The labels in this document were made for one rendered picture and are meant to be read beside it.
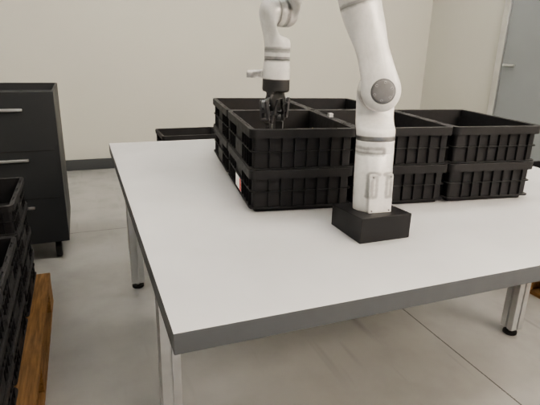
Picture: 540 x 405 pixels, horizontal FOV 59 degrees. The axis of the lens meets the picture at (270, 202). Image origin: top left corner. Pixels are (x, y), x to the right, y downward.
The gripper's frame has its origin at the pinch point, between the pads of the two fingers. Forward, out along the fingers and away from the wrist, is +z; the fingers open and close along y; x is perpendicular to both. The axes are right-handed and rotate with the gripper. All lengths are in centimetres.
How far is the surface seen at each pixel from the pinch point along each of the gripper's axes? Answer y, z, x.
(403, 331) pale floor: 64, 90, -32
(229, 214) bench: -17.8, 21.0, 2.9
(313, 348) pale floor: 33, 91, -4
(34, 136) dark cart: 29, 24, 151
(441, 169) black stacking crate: 25, 10, -43
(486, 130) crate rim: 34, -2, -52
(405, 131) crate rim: 15.6, -1.5, -33.2
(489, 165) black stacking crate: 36, 9, -55
